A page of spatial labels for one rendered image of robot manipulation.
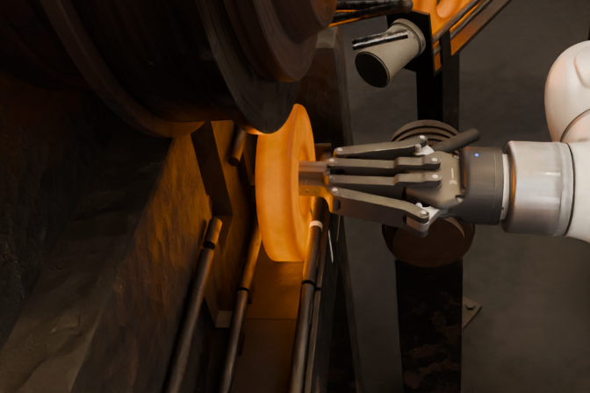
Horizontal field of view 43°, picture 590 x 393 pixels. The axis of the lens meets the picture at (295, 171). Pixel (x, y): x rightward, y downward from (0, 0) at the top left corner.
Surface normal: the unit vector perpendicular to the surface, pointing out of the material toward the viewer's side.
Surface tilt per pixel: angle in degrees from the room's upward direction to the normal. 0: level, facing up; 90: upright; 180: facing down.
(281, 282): 0
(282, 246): 100
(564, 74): 40
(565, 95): 47
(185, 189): 90
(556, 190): 54
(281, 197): 61
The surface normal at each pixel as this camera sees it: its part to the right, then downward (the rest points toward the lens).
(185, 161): 0.99, -0.03
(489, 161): -0.07, -0.63
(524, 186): -0.11, -0.07
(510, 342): -0.13, -0.77
